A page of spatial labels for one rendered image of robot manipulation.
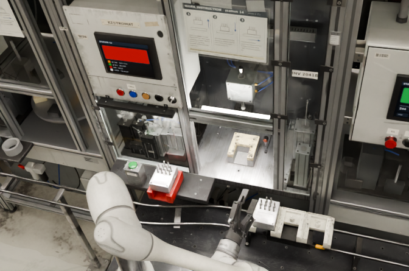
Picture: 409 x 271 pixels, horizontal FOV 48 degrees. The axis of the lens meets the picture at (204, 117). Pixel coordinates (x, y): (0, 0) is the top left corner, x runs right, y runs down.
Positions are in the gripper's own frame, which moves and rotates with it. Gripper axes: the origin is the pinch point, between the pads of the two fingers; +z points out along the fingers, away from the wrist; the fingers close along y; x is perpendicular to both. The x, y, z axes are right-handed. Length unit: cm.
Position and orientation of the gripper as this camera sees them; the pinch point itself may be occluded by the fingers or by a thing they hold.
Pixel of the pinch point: (248, 200)
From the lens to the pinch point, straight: 203.7
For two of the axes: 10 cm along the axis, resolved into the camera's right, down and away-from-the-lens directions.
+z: 4.0, -7.9, 4.6
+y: -5.0, -6.1, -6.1
